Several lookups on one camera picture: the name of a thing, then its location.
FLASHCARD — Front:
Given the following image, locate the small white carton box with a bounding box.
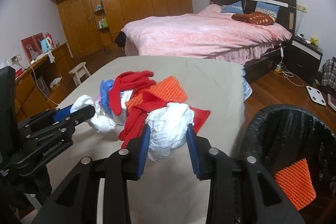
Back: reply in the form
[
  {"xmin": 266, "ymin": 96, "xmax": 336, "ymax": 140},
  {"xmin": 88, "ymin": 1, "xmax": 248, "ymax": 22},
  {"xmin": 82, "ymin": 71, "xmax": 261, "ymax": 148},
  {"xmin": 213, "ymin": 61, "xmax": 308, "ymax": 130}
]
[{"xmin": 112, "ymin": 90, "xmax": 133, "ymax": 126}]

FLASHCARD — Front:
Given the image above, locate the blue plastic bag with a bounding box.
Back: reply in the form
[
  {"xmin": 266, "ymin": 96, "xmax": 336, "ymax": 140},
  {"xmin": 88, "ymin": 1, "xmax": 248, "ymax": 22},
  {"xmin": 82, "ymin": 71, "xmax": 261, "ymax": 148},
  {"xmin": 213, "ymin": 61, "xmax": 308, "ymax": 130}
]
[{"xmin": 100, "ymin": 80, "xmax": 114, "ymax": 118}]

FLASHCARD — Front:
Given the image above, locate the orange foam net sleeve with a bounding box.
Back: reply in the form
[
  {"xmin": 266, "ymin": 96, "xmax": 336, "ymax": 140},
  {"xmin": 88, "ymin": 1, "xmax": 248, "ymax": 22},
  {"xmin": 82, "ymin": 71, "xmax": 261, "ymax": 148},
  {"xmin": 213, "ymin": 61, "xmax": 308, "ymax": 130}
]
[{"xmin": 125, "ymin": 76, "xmax": 188, "ymax": 111}]

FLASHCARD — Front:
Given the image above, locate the red glove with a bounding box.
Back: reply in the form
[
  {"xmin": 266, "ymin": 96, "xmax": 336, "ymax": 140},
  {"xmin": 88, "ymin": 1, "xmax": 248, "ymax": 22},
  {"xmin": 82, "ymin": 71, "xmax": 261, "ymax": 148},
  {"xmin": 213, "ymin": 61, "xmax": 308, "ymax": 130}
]
[{"xmin": 108, "ymin": 70, "xmax": 174, "ymax": 148}]

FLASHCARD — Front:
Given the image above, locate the red flat paper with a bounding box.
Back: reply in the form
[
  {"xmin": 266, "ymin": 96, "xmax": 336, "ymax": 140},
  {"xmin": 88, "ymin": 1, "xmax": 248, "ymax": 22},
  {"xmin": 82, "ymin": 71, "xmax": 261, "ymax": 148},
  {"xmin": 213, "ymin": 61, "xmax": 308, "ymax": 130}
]
[{"xmin": 190, "ymin": 106, "xmax": 211, "ymax": 135}]

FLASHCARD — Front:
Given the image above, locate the wooden side desk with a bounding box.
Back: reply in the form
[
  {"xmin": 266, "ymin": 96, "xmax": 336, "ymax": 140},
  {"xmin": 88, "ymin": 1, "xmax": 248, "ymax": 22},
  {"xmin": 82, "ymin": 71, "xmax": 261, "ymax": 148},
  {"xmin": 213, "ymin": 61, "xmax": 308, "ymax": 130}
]
[{"xmin": 14, "ymin": 44, "xmax": 76, "ymax": 122}]

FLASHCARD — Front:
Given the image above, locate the small white wooden stool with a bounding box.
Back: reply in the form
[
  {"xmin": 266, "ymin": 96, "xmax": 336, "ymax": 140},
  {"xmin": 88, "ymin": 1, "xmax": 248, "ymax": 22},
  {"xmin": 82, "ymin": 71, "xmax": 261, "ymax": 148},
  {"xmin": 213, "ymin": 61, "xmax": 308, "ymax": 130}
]
[{"xmin": 68, "ymin": 62, "xmax": 91, "ymax": 87}]

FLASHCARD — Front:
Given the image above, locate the blue white kettle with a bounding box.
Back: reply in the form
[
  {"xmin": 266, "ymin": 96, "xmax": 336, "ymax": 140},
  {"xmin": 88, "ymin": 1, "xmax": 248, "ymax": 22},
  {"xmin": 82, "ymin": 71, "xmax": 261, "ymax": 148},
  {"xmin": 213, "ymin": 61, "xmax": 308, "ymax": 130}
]
[{"xmin": 41, "ymin": 37, "xmax": 53, "ymax": 53}]

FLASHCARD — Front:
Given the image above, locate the red framed picture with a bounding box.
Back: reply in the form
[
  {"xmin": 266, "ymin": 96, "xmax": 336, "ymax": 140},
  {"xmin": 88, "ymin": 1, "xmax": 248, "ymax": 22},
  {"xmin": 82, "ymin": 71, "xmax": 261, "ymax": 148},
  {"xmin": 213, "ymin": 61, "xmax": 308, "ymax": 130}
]
[{"xmin": 21, "ymin": 33, "xmax": 45, "ymax": 62}]

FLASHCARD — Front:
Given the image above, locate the black garment at bed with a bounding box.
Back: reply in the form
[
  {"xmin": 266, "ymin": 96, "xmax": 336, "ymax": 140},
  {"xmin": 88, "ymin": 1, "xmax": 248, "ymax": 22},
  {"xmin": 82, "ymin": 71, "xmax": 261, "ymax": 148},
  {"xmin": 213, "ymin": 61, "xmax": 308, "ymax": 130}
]
[{"xmin": 114, "ymin": 31, "xmax": 126, "ymax": 49}]

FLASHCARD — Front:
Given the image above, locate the orange foam net in bin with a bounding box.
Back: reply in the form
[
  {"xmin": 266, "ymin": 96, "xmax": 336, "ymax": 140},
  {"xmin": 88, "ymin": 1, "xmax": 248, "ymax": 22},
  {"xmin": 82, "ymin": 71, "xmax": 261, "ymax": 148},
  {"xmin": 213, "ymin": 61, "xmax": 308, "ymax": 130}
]
[{"xmin": 274, "ymin": 158, "xmax": 317, "ymax": 211}]

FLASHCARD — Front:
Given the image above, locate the pink duvet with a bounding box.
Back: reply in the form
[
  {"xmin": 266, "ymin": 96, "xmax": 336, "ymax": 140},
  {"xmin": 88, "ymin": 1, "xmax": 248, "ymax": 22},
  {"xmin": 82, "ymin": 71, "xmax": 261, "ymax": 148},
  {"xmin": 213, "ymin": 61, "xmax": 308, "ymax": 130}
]
[{"xmin": 122, "ymin": 4, "xmax": 292, "ymax": 65}]

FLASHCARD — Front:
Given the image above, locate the white bathroom scale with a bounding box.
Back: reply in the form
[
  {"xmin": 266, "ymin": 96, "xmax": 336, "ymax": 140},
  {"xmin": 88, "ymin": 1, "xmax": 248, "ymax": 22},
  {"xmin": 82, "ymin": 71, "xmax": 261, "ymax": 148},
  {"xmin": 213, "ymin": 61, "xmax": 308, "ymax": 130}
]
[{"xmin": 306, "ymin": 85, "xmax": 326, "ymax": 106}]

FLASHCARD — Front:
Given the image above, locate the dark bedside cabinet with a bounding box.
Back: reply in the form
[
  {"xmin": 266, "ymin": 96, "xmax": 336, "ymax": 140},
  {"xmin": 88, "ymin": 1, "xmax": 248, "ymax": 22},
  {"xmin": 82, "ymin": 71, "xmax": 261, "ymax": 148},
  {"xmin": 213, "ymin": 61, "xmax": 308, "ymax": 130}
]
[{"xmin": 285, "ymin": 36, "xmax": 323, "ymax": 84}]

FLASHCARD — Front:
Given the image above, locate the brown dotted cushion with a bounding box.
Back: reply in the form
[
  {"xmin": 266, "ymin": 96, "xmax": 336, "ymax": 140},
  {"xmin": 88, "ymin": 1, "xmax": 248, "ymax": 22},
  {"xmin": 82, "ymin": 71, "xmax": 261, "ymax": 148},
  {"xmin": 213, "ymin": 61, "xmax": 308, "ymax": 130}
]
[{"xmin": 231, "ymin": 11, "xmax": 276, "ymax": 26}]

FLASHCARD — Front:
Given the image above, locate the left blue pillow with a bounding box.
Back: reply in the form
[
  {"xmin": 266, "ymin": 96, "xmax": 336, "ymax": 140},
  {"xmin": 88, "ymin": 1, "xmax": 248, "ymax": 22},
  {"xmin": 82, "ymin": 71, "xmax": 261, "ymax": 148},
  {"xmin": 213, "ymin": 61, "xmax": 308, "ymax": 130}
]
[{"xmin": 221, "ymin": 1, "xmax": 244, "ymax": 14}]

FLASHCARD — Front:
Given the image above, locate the blue pillow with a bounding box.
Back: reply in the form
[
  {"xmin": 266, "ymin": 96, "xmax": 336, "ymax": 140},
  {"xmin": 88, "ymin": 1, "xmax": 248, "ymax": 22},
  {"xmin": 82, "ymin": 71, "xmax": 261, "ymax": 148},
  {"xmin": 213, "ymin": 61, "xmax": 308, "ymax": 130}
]
[
  {"xmin": 255, "ymin": 1, "xmax": 280, "ymax": 19},
  {"xmin": 221, "ymin": 1, "xmax": 244, "ymax": 14}
]

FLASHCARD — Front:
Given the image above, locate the plaid shirt on chair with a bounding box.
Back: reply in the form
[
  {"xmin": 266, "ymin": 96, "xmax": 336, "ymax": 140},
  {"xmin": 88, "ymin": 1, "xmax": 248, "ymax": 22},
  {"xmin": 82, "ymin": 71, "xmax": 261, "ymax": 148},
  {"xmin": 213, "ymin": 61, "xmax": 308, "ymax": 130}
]
[{"xmin": 321, "ymin": 57, "xmax": 336, "ymax": 90}]

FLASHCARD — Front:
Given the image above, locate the yellow plush toy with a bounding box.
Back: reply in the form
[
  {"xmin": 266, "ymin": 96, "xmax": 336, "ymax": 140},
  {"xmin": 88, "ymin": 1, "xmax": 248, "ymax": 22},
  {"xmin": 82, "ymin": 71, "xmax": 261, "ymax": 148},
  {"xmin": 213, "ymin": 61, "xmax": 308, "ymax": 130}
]
[{"xmin": 310, "ymin": 37, "xmax": 318, "ymax": 47}]

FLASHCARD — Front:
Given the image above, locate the right blue pillow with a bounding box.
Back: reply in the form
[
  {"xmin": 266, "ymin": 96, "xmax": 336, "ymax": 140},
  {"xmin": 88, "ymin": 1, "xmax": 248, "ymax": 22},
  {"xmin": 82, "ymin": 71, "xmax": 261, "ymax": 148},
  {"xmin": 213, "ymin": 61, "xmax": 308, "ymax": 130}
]
[{"xmin": 255, "ymin": 1, "xmax": 280, "ymax": 19}]

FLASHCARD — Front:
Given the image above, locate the white charging cable on floor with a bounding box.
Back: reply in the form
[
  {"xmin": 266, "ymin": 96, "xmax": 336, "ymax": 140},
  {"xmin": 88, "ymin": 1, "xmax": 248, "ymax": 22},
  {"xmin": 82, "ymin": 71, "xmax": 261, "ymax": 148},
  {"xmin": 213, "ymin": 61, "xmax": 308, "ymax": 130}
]
[{"xmin": 274, "ymin": 45, "xmax": 305, "ymax": 88}]

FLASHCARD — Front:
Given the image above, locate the bed with dark frame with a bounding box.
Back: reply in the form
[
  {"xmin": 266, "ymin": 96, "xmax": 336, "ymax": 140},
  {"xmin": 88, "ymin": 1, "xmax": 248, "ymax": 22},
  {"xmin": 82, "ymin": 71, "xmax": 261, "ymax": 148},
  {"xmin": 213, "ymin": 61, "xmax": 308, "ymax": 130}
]
[{"xmin": 122, "ymin": 0, "xmax": 297, "ymax": 83}]

